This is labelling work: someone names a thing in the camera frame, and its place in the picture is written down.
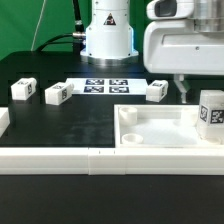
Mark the white marker tag sheet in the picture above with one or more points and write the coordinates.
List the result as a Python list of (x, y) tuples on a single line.
[(108, 86)]

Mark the white fence left wall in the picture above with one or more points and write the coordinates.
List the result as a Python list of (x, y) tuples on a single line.
[(4, 119)]

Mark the white fence wall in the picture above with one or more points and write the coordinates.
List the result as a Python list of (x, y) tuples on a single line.
[(4, 119), (111, 161)]

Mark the white fence front wall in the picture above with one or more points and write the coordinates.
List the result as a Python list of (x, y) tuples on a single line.
[(111, 161)]

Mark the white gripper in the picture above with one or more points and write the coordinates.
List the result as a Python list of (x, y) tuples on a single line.
[(184, 37)]

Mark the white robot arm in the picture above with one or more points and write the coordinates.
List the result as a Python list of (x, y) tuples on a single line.
[(109, 37)]

